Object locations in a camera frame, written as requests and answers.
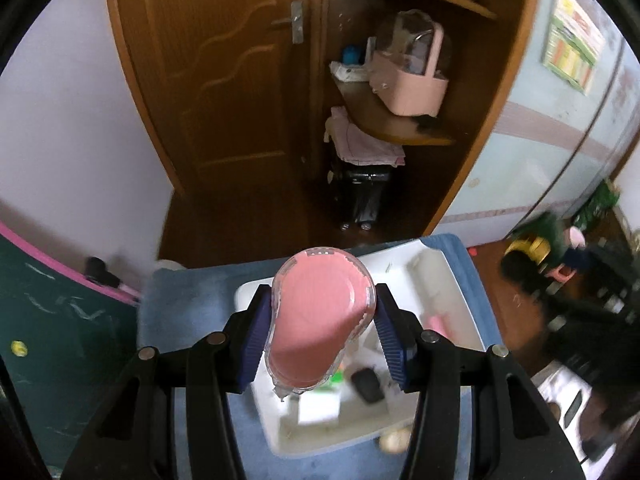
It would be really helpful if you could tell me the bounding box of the black easel clamp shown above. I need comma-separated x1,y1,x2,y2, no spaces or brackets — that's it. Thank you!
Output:
85,256,121,286

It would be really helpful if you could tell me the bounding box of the blue plush mat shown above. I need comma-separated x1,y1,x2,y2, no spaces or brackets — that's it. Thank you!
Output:
136,232,506,480

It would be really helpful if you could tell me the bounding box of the green bag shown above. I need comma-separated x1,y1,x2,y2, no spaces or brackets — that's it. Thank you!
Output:
572,180,622,231

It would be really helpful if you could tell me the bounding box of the pink folded cloth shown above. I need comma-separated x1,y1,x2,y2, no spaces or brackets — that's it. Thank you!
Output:
324,106,407,167

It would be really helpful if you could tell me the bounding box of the green chalkboard with pink frame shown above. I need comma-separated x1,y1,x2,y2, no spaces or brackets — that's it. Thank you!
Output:
0,220,143,480

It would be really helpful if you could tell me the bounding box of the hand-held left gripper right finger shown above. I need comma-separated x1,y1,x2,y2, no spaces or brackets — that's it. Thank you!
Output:
372,282,586,480

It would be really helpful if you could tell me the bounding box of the pink basket with clear lid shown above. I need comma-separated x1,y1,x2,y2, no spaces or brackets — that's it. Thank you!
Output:
369,10,449,117

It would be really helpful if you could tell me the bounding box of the pink correction tape dispenser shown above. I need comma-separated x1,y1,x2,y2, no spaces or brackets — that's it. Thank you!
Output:
263,246,377,401

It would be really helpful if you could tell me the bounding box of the brown wooden door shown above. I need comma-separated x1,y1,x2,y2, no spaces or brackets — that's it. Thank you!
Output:
102,0,326,198

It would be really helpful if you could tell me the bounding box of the white plastic storage bin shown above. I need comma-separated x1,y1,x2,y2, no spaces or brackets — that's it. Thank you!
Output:
234,238,487,457

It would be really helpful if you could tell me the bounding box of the small black device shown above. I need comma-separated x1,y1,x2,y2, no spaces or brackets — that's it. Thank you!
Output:
351,367,386,403

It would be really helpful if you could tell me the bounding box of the pink plastic stool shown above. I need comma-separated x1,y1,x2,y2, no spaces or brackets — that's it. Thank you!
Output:
547,226,588,281

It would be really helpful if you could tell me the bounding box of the gold oval case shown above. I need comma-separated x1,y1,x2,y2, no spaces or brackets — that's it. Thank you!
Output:
378,427,413,453

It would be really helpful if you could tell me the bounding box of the light blue wardrobe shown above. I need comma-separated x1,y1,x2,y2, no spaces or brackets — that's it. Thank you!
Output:
440,0,640,241

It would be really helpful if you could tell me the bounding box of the pink and grey tube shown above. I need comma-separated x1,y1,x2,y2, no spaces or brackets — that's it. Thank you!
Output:
425,312,453,338

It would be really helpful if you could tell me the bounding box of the black wheeled suitcase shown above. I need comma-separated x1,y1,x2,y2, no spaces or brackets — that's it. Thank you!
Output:
327,162,392,231

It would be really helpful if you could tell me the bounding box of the wall poster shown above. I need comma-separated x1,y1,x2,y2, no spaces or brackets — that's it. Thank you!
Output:
542,0,606,96

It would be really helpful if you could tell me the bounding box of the silver door handle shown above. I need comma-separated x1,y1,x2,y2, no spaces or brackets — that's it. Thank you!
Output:
290,1,306,43

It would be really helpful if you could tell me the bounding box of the white cardboard box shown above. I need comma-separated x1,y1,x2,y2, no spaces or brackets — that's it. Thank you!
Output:
297,392,341,425

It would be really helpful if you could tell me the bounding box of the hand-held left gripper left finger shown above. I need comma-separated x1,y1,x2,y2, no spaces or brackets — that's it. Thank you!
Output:
60,282,273,480

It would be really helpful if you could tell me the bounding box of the yellow toy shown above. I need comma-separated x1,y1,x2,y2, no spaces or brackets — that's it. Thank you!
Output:
505,237,551,263

